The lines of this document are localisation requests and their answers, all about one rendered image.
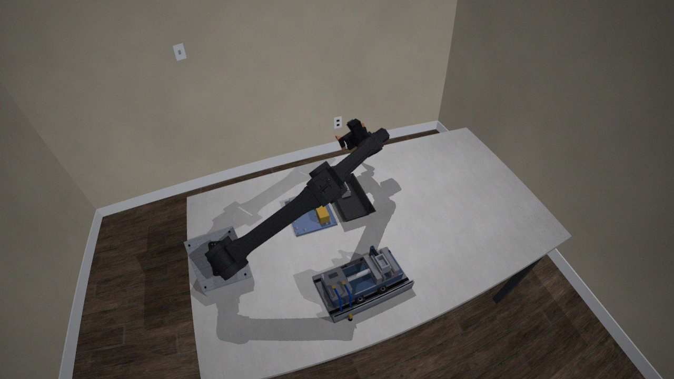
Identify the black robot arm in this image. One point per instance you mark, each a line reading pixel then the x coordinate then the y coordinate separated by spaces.
pixel 227 257

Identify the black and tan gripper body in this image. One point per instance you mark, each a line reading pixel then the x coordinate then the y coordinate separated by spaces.
pixel 346 139

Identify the yellow block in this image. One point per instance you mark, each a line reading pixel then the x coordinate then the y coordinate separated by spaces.
pixel 322 214

